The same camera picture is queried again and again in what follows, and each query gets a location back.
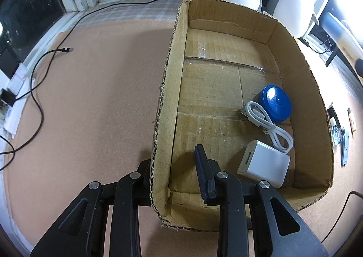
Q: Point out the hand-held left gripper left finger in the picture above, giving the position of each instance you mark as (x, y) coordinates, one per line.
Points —
(141, 177)

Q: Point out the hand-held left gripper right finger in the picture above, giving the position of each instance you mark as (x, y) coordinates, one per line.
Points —
(202, 172)

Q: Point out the white charger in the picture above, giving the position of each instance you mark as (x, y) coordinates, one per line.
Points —
(262, 163)

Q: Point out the cardboard box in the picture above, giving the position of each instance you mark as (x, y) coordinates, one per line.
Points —
(212, 84)

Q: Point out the blue round case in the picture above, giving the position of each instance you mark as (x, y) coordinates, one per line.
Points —
(276, 102)

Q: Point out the small blue packet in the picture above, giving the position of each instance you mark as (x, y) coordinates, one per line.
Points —
(336, 136)

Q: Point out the black tube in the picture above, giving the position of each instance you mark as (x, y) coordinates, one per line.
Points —
(333, 116)

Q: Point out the blue phone stand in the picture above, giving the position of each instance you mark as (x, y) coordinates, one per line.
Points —
(345, 146)

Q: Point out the pink tube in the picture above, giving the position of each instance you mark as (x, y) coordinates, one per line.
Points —
(352, 121)

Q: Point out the white power strip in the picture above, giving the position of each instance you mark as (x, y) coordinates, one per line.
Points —
(17, 84)

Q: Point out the black tripod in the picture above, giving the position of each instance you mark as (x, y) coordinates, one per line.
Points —
(332, 55)

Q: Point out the black rectangular device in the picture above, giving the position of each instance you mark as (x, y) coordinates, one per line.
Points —
(8, 64)

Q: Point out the small penguin plush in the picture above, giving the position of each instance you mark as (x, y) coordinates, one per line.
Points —
(295, 1)

